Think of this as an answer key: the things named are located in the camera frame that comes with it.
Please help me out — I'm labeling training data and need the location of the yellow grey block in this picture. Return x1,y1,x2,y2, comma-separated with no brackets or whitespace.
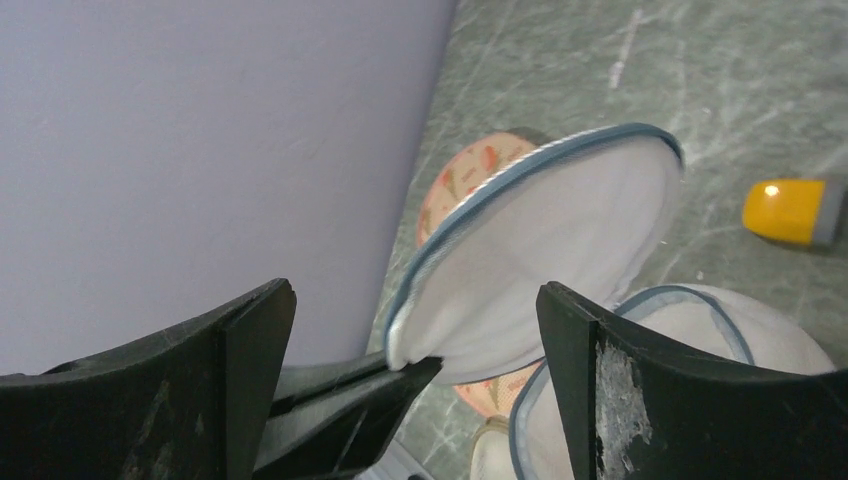
741,178,847,247

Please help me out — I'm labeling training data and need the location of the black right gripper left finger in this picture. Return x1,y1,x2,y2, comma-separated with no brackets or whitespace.
1,279,296,479

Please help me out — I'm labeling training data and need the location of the white mesh laundry bag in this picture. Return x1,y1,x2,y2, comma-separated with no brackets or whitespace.
384,123,835,479

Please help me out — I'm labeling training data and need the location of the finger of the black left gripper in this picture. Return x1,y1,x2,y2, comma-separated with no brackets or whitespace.
253,352,443,479

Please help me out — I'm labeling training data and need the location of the tulip pattern mesh bag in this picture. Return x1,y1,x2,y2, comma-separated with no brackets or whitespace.
415,127,550,418

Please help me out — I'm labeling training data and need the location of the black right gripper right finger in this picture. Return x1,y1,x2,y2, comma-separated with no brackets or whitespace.
536,282,847,479

